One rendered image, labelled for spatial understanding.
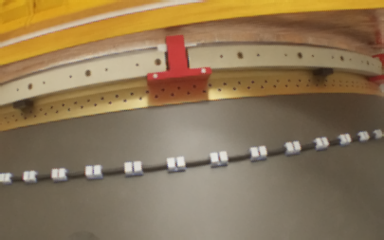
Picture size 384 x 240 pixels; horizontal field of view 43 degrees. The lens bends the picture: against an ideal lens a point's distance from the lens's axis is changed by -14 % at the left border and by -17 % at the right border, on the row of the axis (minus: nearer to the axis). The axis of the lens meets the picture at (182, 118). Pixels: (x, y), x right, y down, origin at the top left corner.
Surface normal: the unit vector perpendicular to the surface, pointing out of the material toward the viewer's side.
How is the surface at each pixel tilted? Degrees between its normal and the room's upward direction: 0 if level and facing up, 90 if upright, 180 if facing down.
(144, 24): 90
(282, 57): 90
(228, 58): 90
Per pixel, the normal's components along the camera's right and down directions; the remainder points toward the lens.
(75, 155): -0.22, -0.53
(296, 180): 0.19, -0.58
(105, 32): -0.17, -0.08
